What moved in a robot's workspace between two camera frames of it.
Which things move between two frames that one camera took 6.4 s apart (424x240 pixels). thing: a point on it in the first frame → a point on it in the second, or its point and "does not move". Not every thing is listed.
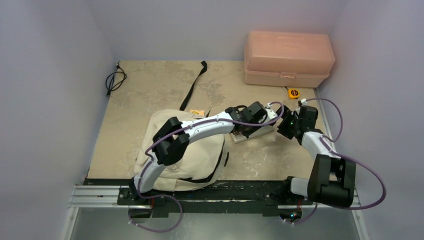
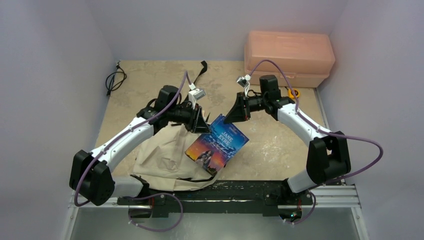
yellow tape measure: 293,93 does not move
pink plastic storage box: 288,59 does not move
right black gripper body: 286,123 → 245,107
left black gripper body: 249,130 → 183,115
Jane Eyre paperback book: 237,138 → 214,150
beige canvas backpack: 203,160 does not move
